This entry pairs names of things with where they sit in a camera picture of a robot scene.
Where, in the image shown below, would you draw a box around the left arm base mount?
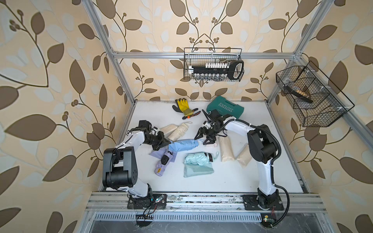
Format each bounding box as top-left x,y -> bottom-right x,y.
127,191 -> 168,210

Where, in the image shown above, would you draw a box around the mint green umbrella sleeve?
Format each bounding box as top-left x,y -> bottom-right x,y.
184,164 -> 214,178

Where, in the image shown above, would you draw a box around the black socket set holder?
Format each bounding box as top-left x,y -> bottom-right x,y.
186,60 -> 244,82

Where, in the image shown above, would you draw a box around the wire basket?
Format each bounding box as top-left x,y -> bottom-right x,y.
183,47 -> 244,82
276,61 -> 355,127

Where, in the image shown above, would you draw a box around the beige sleeved umbrella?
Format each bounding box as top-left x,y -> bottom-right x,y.
160,124 -> 178,137

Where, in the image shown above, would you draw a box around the orange black pliers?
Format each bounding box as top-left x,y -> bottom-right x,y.
182,111 -> 201,120

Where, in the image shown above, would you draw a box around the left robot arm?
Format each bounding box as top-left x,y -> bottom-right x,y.
102,120 -> 171,199

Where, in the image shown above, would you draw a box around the aluminium front rail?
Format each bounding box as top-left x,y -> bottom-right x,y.
85,192 -> 327,213

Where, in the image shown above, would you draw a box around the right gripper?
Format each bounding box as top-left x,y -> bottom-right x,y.
194,125 -> 222,144

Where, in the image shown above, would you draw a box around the green plastic tool case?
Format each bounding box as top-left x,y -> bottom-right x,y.
207,96 -> 244,118

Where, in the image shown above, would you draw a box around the yellow black work glove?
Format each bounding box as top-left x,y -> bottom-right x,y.
172,98 -> 198,116

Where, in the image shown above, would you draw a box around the pink sleeved umbrella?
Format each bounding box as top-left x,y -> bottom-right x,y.
207,142 -> 218,148

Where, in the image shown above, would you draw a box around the back wire basket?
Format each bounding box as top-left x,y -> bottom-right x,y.
183,47 -> 244,82

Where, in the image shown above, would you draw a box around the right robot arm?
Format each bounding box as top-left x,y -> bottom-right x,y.
194,110 -> 281,197

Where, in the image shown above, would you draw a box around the cream sleeved umbrella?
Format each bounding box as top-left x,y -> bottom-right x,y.
236,144 -> 252,168
219,137 -> 235,162

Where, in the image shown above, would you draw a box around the right wire basket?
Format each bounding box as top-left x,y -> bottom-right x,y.
276,61 -> 355,127

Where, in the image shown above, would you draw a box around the purple umbrella sleeve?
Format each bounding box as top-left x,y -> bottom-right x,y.
149,148 -> 177,163

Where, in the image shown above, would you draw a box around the blue sleeved umbrella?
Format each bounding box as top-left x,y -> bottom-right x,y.
169,139 -> 199,152

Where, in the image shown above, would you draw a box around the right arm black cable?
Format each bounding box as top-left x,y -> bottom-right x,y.
215,117 -> 290,228

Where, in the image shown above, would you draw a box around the purple umbrella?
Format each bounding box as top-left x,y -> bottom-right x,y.
154,150 -> 175,177

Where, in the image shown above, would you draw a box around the tool in right basket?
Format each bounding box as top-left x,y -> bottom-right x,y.
285,85 -> 313,103

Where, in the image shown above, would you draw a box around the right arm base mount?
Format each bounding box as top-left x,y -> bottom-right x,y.
242,189 -> 284,211

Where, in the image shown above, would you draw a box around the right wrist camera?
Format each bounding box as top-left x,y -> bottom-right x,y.
203,121 -> 211,129

